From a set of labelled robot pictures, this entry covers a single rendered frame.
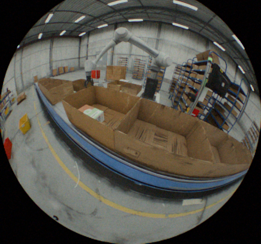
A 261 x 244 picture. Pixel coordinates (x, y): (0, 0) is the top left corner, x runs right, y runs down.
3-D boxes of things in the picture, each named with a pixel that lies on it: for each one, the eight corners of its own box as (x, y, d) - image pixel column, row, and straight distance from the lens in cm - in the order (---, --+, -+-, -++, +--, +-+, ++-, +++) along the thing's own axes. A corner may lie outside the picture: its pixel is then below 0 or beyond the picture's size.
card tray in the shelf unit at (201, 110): (186, 101, 205) (187, 97, 203) (195, 105, 218) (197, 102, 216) (190, 109, 169) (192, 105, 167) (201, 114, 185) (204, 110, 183)
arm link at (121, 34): (167, 60, 126) (177, 60, 108) (162, 68, 121) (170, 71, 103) (118, 29, 113) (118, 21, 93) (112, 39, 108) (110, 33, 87)
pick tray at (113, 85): (128, 86, 170) (129, 82, 167) (119, 91, 137) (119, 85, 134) (117, 84, 182) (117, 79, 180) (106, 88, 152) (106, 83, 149)
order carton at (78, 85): (93, 89, 150) (93, 80, 146) (80, 94, 135) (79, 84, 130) (81, 86, 181) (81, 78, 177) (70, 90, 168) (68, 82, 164)
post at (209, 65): (186, 122, 131) (212, 65, 123) (187, 124, 127) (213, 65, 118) (180, 119, 126) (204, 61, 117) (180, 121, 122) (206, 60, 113)
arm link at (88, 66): (90, 71, 111) (93, 70, 123) (90, 59, 110) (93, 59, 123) (83, 71, 114) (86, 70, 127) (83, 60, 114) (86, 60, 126)
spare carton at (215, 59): (201, 52, 215) (207, 51, 223) (205, 65, 213) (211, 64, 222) (209, 49, 181) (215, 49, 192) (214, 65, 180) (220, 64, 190)
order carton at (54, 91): (74, 94, 102) (72, 80, 98) (53, 105, 94) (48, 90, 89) (62, 90, 137) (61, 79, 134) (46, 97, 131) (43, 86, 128)
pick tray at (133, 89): (141, 90, 162) (142, 85, 159) (136, 96, 127) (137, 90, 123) (129, 87, 169) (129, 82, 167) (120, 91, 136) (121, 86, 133)
